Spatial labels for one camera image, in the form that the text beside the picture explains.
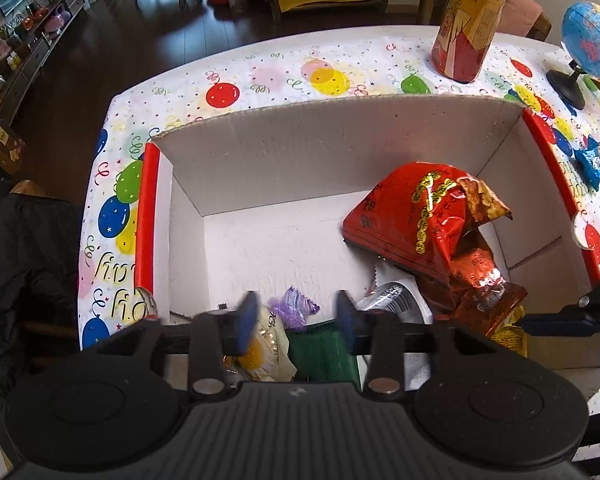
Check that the balloon print tablecloth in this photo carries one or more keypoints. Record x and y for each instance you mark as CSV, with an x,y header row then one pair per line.
x,y
280,75

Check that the silver white snack packet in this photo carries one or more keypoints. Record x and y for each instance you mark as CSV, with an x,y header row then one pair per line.
x,y
395,297

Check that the shiny orange snack packet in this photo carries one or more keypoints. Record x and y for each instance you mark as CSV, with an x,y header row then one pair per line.
x,y
480,265

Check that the tea bottle with yellow label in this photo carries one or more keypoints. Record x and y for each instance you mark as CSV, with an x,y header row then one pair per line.
x,y
467,25

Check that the large red snack bag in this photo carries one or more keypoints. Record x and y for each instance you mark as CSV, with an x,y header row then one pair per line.
x,y
405,220

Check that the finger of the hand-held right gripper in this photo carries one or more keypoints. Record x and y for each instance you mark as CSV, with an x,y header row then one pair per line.
x,y
560,324

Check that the television cabinet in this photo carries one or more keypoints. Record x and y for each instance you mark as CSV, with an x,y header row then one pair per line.
x,y
30,60

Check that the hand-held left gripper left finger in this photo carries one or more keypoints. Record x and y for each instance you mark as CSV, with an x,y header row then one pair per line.
x,y
247,322

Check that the black jacket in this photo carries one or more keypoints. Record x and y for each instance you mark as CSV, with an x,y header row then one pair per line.
x,y
25,270

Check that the blue globe on black stand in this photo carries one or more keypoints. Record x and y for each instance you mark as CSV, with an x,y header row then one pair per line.
x,y
590,35

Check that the blue snack packet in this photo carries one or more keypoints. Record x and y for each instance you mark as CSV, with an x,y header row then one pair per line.
x,y
594,160

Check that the green snack packet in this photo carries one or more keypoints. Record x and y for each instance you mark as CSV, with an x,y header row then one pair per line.
x,y
320,355

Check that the clear yolk pastry packet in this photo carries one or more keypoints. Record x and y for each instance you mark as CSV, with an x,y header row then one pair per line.
x,y
271,350

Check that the wooden chair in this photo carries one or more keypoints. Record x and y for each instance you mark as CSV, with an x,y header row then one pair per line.
x,y
520,10

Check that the purple candy packet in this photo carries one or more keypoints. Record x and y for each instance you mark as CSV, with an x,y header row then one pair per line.
x,y
292,305

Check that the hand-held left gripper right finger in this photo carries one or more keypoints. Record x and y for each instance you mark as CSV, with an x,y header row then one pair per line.
x,y
346,322

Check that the brown cardboard box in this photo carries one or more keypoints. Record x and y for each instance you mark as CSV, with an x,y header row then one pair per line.
x,y
2,146

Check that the brown snack packet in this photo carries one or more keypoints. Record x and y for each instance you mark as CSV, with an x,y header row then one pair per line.
x,y
495,306

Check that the red cardboard box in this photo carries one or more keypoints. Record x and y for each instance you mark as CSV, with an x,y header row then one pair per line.
x,y
280,160

